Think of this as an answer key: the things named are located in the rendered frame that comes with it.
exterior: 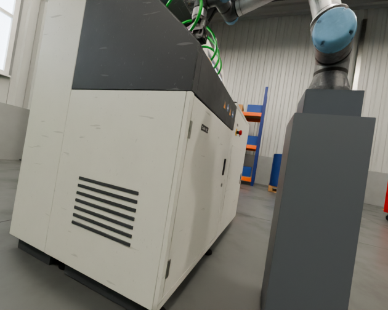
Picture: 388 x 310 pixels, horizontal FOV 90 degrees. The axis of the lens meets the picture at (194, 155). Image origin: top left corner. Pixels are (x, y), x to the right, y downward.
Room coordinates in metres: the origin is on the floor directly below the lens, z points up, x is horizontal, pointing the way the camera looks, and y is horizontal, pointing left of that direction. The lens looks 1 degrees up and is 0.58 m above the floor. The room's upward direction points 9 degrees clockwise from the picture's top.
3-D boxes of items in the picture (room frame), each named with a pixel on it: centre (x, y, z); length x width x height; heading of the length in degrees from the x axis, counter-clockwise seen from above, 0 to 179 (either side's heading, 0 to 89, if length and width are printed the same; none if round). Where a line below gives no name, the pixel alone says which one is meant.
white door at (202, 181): (0.94, -0.09, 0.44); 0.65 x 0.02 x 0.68; 157
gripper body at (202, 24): (1.01, 0.08, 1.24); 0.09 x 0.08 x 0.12; 67
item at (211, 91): (0.95, -0.08, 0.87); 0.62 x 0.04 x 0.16; 157
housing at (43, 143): (1.54, 0.44, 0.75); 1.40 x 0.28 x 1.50; 157
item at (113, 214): (1.05, 0.17, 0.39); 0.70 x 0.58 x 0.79; 157
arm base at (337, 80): (0.77, -0.49, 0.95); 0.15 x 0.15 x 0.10
